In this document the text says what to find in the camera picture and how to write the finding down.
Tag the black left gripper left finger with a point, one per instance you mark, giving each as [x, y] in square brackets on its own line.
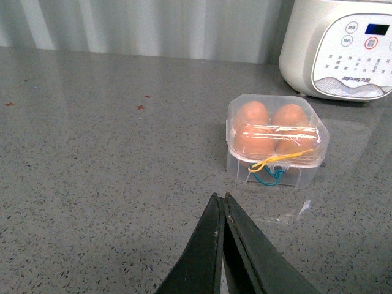
[199, 268]

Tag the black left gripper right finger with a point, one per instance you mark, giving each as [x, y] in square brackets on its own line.
[252, 263]

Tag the clear plastic egg box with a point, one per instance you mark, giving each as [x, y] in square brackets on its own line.
[299, 171]

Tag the brown egg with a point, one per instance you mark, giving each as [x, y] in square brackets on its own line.
[253, 112]
[254, 141]
[289, 115]
[295, 139]

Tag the blue rubber band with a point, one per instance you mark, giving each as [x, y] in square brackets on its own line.
[264, 175]

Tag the white Joyoung cooker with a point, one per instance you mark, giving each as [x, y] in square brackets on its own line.
[338, 50]

